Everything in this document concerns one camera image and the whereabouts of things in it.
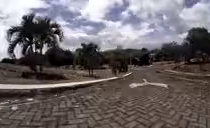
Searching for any small dark bush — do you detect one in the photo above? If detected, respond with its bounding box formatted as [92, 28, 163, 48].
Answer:
[109, 59, 130, 77]

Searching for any small slender tree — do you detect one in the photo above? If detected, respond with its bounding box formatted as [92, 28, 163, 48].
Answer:
[74, 42, 103, 78]

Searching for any brown brick paved road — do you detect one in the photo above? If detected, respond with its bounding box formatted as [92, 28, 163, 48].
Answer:
[0, 65, 210, 128]

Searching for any white painted arrow marking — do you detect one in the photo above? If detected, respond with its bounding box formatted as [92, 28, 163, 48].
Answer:
[128, 78, 169, 90]

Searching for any curved white kerb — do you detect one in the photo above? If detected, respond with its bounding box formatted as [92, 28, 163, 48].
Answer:
[0, 71, 134, 91]

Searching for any pale concrete kerb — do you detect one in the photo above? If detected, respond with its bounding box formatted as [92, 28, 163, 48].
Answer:
[163, 68, 210, 79]

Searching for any tall palm tree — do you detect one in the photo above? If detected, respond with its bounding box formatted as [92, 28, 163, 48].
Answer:
[5, 13, 65, 73]

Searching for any row of dark trees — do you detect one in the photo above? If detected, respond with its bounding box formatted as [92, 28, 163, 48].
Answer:
[0, 26, 210, 67]

